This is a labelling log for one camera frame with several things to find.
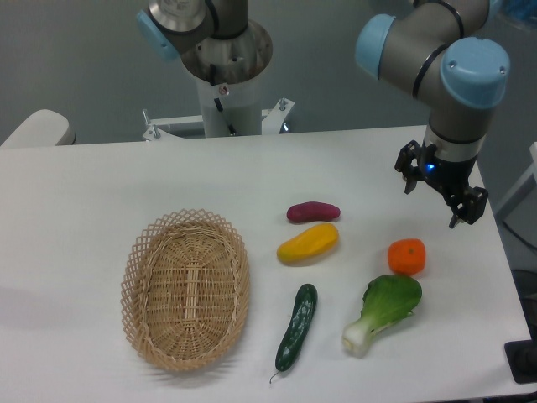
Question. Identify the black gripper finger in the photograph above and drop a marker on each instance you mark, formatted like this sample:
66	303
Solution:
467	204
407	163

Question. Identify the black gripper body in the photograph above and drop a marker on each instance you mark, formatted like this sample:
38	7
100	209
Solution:
448	178

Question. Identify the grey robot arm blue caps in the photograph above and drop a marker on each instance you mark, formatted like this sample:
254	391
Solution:
432	54

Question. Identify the dark green cucumber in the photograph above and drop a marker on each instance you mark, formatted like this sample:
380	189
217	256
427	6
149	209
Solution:
299	325

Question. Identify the orange tangerine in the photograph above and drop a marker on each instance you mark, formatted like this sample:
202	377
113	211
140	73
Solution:
407	256

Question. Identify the purple sweet potato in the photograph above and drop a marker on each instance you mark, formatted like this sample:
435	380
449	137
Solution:
312	211

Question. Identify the yellow mango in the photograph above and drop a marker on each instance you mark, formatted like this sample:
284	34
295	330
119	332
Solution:
311	243

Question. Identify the green bok choy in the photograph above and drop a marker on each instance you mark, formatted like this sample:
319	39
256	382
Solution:
388	300

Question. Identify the black device at table edge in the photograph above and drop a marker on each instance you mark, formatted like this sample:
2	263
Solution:
521	356

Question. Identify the oval wicker basket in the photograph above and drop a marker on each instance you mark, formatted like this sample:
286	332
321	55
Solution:
185	290

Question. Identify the white chair armrest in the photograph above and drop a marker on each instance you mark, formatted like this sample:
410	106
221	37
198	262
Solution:
43	128

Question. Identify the white furniture frame right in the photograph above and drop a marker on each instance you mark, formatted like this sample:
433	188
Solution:
521	188

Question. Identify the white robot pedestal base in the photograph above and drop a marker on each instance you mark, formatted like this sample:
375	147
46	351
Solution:
228	74

